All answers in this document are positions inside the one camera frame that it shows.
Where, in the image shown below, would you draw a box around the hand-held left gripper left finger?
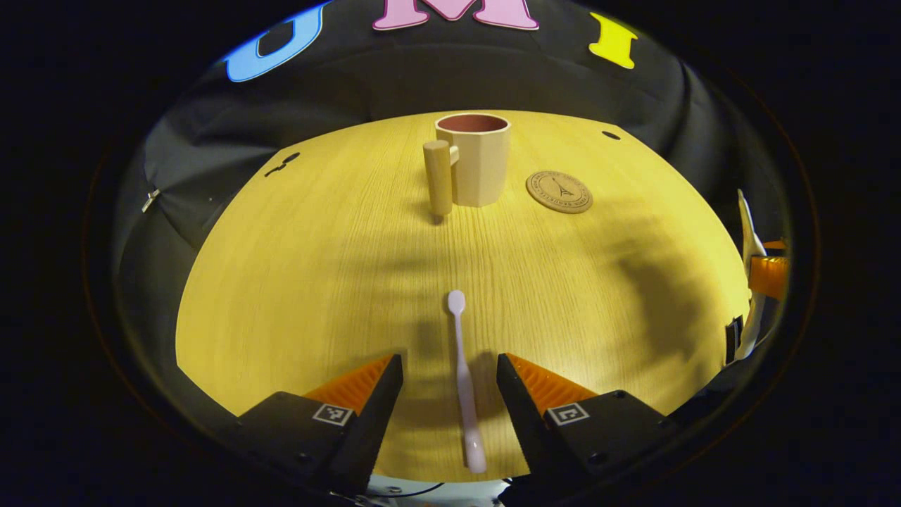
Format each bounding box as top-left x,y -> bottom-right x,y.
236,353 -> 404,497

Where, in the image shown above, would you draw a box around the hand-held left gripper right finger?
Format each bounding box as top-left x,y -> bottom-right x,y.
496,353 -> 680,497

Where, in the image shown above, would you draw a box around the white toothpaste tube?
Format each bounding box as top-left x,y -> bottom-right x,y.
736,189 -> 768,360

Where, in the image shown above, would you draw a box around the pink toothbrush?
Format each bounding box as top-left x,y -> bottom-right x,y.
448,289 -> 487,474

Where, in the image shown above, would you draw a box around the round cork coaster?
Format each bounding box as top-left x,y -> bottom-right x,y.
526,170 -> 594,214

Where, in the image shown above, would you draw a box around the beige cup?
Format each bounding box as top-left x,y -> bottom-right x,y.
422,113 -> 511,218

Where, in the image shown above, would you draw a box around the wooden desktop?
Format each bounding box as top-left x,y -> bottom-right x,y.
175,109 -> 752,487

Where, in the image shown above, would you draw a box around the black desk edge clamp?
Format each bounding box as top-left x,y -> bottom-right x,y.
724,315 -> 745,367

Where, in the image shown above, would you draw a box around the black backdrop cloth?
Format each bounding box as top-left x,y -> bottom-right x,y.
116,0 -> 789,395

